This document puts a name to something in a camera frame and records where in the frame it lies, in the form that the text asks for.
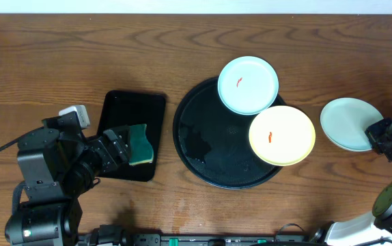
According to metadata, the green and yellow sponge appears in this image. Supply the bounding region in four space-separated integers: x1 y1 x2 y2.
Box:
129 124 154 166

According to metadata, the pale green plate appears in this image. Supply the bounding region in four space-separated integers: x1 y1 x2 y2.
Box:
320 98 384 152

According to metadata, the yellow plate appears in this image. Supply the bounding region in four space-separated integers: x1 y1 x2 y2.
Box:
249 106 316 167

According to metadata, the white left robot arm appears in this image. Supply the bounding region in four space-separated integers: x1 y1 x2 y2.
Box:
5 126 130 245

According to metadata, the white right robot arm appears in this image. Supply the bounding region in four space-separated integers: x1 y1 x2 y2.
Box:
309 118 392 245

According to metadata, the black rectangular tray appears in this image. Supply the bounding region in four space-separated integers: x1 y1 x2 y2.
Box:
98 90 166 182

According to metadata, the black round tray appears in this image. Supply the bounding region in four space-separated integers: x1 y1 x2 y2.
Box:
173 77 281 189

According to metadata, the light blue plate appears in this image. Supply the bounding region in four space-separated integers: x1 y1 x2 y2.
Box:
217 56 279 115

